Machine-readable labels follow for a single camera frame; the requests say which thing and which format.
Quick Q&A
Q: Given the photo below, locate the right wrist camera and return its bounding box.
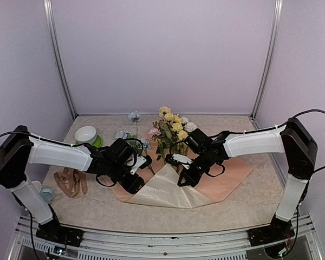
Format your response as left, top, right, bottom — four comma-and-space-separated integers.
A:
165, 154, 192, 166

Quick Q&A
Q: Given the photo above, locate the front aluminium rail frame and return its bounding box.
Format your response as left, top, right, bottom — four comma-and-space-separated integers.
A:
8, 213, 323, 260

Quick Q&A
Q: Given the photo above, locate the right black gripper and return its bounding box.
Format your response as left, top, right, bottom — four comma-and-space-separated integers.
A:
178, 150, 213, 187

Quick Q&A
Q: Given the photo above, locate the white bowl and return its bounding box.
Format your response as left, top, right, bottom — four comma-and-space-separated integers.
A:
74, 126, 98, 144

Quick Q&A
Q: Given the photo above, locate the white fake rose stem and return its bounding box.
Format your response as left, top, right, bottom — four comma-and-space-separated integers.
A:
178, 116, 197, 155

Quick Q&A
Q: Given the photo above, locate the light blue mug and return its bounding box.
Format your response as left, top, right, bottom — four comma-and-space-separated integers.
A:
40, 188, 54, 204

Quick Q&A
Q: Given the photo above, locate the right aluminium corner post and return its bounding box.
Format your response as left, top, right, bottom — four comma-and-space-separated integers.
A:
251, 0, 283, 121

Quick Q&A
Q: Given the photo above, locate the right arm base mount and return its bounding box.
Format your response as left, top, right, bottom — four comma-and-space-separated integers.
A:
247, 215, 297, 246

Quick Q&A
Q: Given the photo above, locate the aluminium corner post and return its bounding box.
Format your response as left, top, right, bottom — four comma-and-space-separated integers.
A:
43, 0, 78, 120
251, 0, 283, 121

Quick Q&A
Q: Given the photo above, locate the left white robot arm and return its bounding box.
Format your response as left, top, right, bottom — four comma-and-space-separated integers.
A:
0, 125, 152, 241

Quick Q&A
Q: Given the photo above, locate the left aluminium corner post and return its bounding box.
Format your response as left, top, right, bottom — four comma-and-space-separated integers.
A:
43, 0, 78, 120

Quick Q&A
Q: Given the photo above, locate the pink fake rose stem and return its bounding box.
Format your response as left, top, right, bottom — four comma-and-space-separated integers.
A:
147, 121, 166, 172

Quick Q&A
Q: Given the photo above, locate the blue fake flower stem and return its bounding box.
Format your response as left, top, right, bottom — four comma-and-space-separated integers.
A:
114, 110, 155, 174

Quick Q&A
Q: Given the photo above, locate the pink wrapping paper sheet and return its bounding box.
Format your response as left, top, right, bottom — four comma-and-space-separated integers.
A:
111, 142, 253, 209

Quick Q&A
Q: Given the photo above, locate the white paper cup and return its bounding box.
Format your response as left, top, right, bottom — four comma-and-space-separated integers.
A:
31, 180, 42, 193

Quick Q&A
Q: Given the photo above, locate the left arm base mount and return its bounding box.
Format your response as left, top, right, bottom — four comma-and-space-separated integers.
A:
36, 216, 84, 247

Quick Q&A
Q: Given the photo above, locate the brown ribbon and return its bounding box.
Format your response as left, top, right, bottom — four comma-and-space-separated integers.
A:
53, 168, 88, 198

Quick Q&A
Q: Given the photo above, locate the green plate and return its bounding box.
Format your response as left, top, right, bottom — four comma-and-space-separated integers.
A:
75, 133, 102, 147

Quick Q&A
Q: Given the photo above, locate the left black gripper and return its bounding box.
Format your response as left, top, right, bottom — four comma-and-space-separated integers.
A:
107, 160, 147, 194

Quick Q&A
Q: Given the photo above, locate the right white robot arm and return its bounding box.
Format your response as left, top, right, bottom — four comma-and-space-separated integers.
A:
172, 119, 317, 241

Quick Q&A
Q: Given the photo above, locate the yellow fake flower stem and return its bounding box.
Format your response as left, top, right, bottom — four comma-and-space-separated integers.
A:
157, 106, 187, 164

